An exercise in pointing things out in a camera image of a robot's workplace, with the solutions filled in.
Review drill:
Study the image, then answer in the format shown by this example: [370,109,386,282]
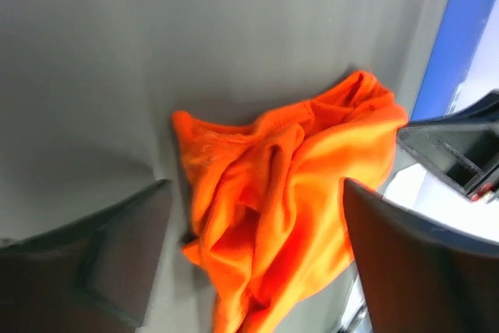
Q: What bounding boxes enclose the orange t shirt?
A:
[172,71,408,332]

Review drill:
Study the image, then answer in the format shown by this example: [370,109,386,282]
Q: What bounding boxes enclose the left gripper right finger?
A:
[342,179,498,332]

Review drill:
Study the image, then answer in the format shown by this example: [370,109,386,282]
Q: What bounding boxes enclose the blue folder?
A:
[411,0,496,121]

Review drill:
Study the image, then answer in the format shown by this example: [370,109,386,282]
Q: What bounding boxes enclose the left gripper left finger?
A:
[1,179,172,332]

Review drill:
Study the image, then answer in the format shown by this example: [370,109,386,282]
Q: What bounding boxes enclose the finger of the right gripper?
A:
[397,90,498,203]

